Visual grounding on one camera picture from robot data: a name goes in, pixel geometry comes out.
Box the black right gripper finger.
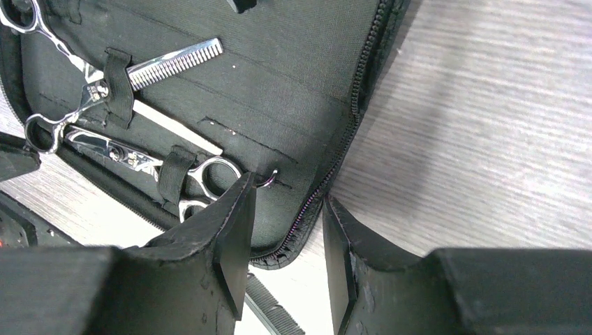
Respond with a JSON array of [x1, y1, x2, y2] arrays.
[[1, 132, 41, 181], [1, 172, 256, 334], [323, 196, 591, 334]]

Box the silver hair scissors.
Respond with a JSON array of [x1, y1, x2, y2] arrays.
[[1, 1, 223, 155]]

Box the black comb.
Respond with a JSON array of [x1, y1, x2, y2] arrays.
[[245, 272, 305, 335]]

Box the silver thinning scissors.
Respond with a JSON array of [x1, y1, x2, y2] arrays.
[[64, 127, 279, 224]]

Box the black tool pouch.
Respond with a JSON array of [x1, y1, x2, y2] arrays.
[[0, 0, 413, 271]]

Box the black hair clip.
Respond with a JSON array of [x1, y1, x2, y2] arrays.
[[227, 0, 258, 14]]

